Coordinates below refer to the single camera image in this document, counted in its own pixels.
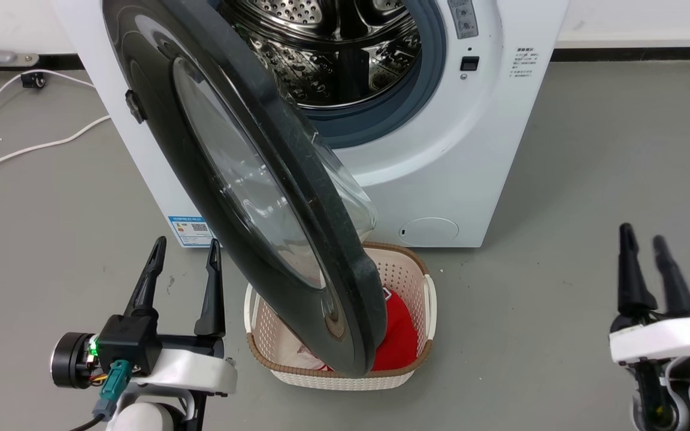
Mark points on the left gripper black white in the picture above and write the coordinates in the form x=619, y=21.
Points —
x=135, y=344

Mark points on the dark round washing machine door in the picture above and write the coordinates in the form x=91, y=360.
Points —
x=297, y=197

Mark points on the white woven plastic laundry basket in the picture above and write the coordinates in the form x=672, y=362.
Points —
x=405, y=272

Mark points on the perforated steel washer drum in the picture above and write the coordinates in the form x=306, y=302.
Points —
x=333, y=54

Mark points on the black square door lock socket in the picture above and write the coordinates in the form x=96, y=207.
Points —
x=469, y=63

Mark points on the round white filter cover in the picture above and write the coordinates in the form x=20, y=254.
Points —
x=429, y=230

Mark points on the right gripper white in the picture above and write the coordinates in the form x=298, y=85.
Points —
x=674, y=338

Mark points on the white front-load washing machine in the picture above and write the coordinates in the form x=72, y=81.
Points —
x=477, y=149

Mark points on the grey rubber door gasket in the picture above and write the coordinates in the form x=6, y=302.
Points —
x=423, y=90

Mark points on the blue white energy label sticker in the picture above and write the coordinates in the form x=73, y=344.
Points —
x=192, y=230

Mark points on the red garment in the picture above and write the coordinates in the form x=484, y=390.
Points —
x=399, y=335

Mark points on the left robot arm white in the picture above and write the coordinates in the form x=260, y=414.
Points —
x=141, y=419

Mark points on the white pink garment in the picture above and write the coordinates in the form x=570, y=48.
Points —
x=297, y=347

